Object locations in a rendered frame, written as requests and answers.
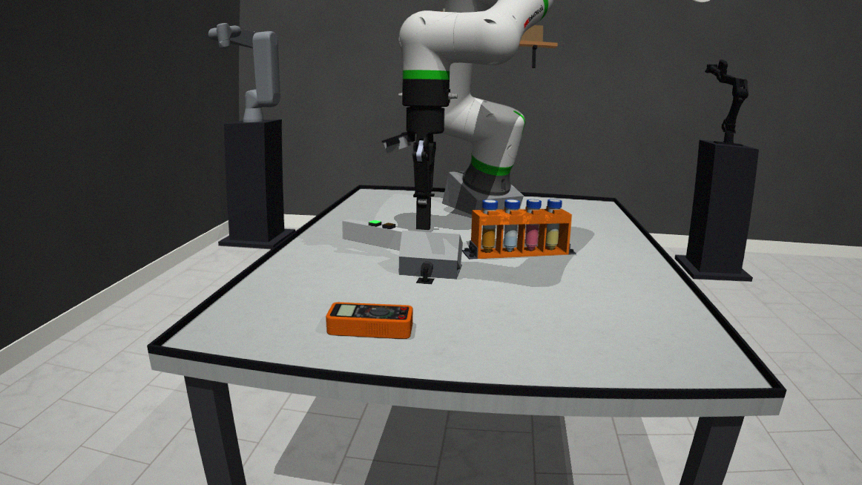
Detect orange tube rack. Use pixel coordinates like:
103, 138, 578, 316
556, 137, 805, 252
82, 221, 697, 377
471, 206, 572, 259

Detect orange digital multimeter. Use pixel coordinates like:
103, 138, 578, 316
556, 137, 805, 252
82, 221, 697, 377
326, 302, 413, 339

